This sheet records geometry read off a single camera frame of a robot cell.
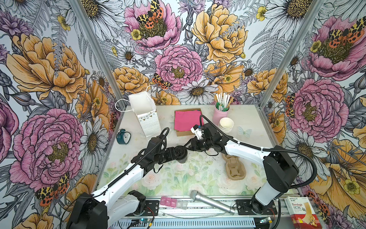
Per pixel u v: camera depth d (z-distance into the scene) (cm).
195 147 74
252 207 67
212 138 68
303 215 69
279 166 50
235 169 85
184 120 109
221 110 97
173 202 75
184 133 102
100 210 39
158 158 69
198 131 80
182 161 86
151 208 74
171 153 72
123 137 94
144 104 97
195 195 75
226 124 95
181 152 81
